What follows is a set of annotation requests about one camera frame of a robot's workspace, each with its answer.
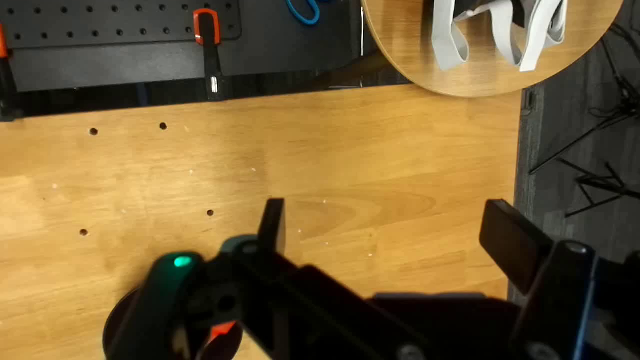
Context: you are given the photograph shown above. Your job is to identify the black cable ties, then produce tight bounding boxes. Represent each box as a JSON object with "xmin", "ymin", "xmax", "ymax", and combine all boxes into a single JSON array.
[{"xmin": 529, "ymin": 38, "xmax": 640, "ymax": 221}]

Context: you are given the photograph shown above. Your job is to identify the orange clamp at edge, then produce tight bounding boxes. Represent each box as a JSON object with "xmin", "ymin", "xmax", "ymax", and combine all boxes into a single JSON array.
[{"xmin": 0, "ymin": 24, "xmax": 21, "ymax": 123}]

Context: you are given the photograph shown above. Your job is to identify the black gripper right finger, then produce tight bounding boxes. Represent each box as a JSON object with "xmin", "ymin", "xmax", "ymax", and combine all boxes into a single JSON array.
[{"xmin": 481, "ymin": 200, "xmax": 554, "ymax": 294}]

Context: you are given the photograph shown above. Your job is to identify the orange black clamp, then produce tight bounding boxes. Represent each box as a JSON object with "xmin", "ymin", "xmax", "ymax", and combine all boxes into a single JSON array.
[{"xmin": 192, "ymin": 9, "xmax": 225, "ymax": 100}]

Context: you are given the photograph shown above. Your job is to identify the blue scissors handle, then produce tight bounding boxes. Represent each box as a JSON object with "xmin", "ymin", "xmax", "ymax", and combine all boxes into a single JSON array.
[{"xmin": 287, "ymin": 0, "xmax": 323, "ymax": 26}]

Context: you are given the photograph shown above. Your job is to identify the black pegboard panel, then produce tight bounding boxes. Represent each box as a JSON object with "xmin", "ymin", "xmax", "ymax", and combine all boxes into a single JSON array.
[{"xmin": 0, "ymin": 0, "xmax": 242, "ymax": 92}]

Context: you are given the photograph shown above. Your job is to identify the white strap bundle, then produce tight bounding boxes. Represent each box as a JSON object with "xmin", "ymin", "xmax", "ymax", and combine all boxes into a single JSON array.
[{"xmin": 431, "ymin": 0, "xmax": 571, "ymax": 75}]

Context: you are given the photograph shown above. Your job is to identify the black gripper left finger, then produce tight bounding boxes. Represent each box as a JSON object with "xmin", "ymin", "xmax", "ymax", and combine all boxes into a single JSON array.
[{"xmin": 258, "ymin": 198, "xmax": 287, "ymax": 255}]

